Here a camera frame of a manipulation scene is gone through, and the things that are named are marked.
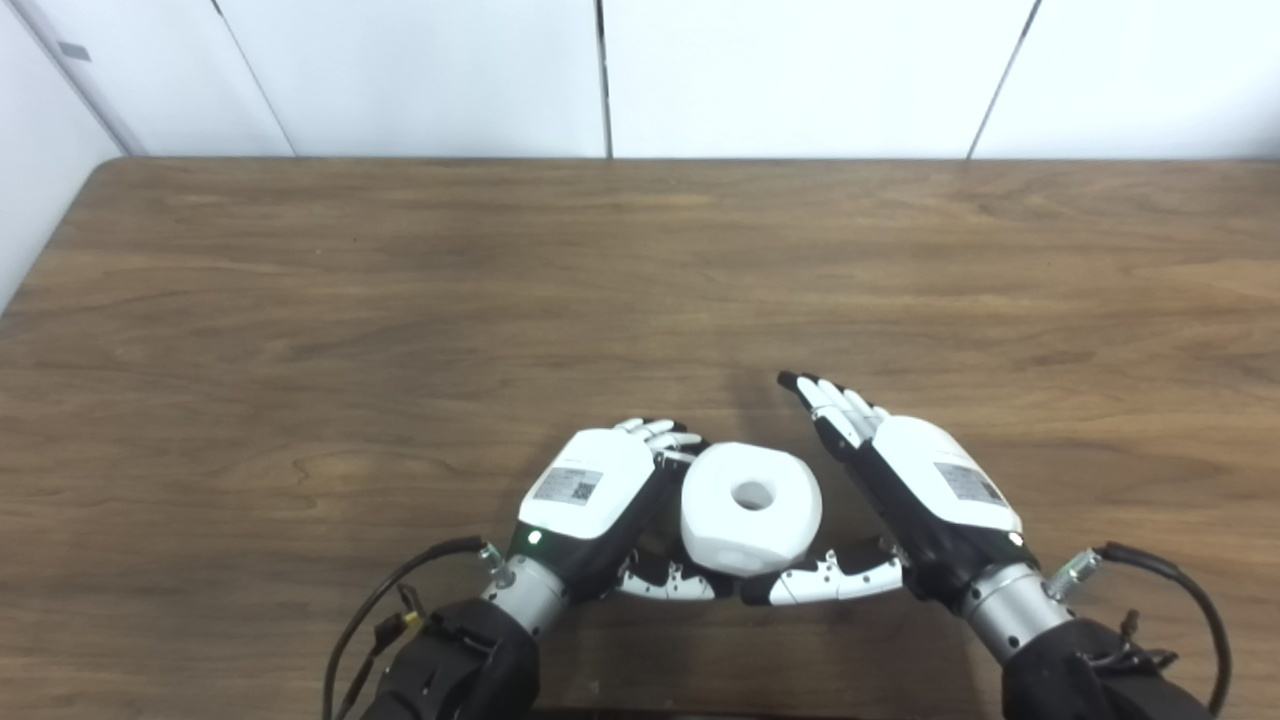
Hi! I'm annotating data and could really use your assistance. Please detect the black and white right hand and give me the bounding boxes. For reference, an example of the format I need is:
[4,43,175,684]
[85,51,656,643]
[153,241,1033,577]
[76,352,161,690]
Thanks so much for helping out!
[738,371,1026,607]

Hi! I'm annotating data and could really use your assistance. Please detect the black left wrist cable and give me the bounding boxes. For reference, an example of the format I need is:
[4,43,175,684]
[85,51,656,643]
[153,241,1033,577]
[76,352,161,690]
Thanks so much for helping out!
[321,536,491,720]

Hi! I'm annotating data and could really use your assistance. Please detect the black and white left hand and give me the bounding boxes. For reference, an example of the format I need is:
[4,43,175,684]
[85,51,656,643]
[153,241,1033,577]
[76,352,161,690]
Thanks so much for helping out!
[506,417,736,603]

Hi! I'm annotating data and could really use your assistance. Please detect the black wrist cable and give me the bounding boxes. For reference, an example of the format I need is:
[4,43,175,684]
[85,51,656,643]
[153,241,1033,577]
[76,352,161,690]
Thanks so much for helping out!
[321,536,491,720]
[1095,541,1233,717]

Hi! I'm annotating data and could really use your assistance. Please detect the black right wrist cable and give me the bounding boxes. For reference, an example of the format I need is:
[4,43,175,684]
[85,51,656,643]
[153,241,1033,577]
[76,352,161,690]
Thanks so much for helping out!
[1095,541,1233,717]

